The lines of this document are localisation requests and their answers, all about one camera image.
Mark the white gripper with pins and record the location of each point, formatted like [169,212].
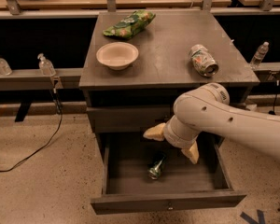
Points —
[174,136]

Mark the green soda can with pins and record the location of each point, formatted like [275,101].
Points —
[156,167]

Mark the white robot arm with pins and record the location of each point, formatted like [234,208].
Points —
[207,109]

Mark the closed grey top drawer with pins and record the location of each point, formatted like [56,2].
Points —
[127,118]

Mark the open grey middle drawer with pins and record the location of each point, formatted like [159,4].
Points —
[127,188]

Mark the white patterned soda can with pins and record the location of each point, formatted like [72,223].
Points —
[203,61]

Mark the grey drawer cabinet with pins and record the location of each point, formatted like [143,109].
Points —
[162,70]

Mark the white paper bowl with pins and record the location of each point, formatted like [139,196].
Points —
[117,55]

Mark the green chip bag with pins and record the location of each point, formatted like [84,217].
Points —
[131,25]

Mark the clear water bottle right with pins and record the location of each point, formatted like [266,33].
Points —
[259,55]

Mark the clear pump bottle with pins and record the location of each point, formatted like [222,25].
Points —
[46,66]

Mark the clear bottle far left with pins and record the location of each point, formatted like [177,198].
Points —
[5,69]

